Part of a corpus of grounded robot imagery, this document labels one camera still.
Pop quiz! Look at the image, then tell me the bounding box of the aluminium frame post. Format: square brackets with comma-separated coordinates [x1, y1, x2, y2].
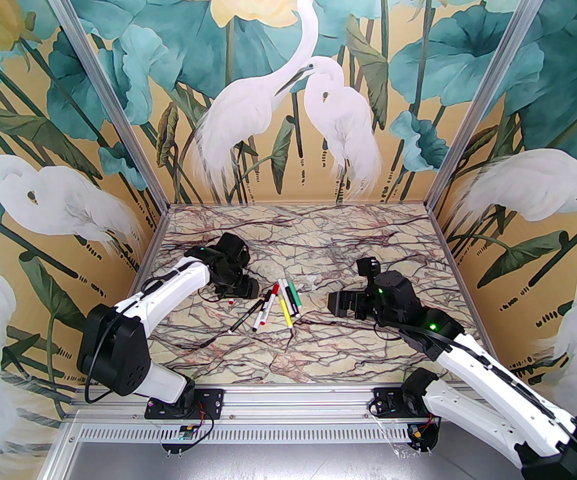
[424, 0, 563, 211]
[32, 0, 173, 209]

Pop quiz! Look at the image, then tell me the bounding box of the perforated metal panel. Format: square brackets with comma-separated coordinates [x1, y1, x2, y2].
[66, 420, 539, 444]

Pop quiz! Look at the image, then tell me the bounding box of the grey metal tray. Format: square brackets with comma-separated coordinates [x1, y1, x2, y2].
[42, 440, 561, 480]

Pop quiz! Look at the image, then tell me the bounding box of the slim black pen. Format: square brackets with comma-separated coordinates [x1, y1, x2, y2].
[228, 299, 265, 334]

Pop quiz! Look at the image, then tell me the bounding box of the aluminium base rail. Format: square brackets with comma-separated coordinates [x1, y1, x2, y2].
[63, 385, 540, 421]

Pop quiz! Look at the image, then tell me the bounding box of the white pen black print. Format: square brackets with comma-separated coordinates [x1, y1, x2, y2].
[278, 278, 300, 318]

